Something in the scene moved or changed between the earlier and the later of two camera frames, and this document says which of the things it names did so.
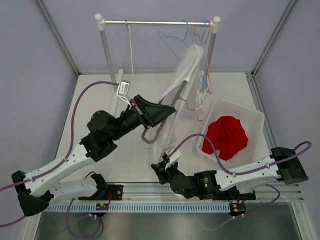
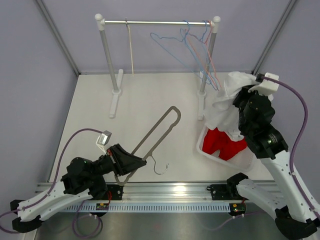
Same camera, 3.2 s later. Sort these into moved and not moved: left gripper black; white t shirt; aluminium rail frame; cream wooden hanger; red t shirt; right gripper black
Moved: white t shirt; left gripper black; right gripper black
Not moved: red t shirt; aluminium rail frame; cream wooden hanger
